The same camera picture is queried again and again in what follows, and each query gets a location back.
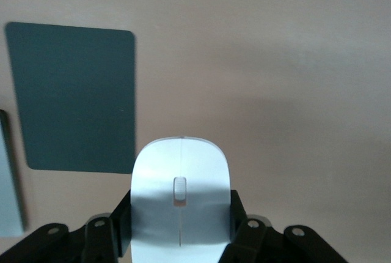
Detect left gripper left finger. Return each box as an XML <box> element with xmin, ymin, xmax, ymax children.
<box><xmin>5</xmin><ymin>189</ymin><xmax>133</xmax><ymax>263</ymax></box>

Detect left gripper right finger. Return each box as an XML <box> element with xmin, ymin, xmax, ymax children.
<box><xmin>219</xmin><ymin>189</ymin><xmax>349</xmax><ymax>263</ymax></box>

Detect white computer mouse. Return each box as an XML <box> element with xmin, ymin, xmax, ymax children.
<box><xmin>130</xmin><ymin>135</ymin><xmax>230</xmax><ymax>263</ymax></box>

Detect black mouse pad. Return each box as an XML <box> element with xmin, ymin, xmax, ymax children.
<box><xmin>4</xmin><ymin>21</ymin><xmax>137</xmax><ymax>174</ymax></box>

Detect silver laptop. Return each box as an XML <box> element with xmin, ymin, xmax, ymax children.
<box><xmin>0</xmin><ymin>109</ymin><xmax>27</xmax><ymax>239</ymax></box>

